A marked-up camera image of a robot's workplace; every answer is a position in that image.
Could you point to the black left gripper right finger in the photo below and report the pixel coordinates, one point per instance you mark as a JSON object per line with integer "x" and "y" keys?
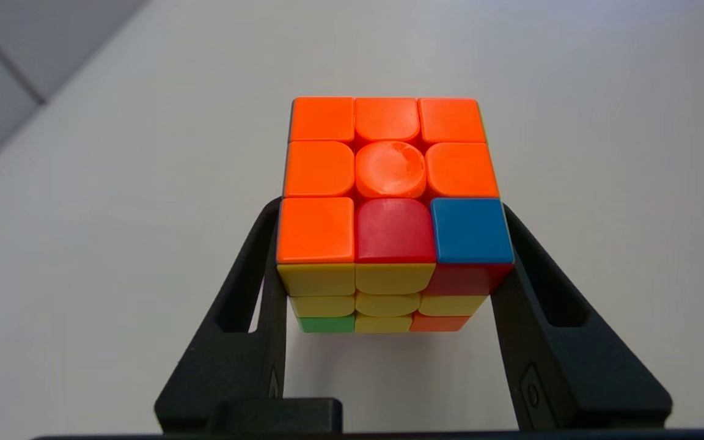
{"x": 560, "y": 373}

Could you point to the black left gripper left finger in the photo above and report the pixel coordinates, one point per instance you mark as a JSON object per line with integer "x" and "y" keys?
{"x": 230, "y": 373}

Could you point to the multicoloured rubiks cube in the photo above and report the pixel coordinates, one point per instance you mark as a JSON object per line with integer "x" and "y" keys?
{"x": 388, "y": 201}

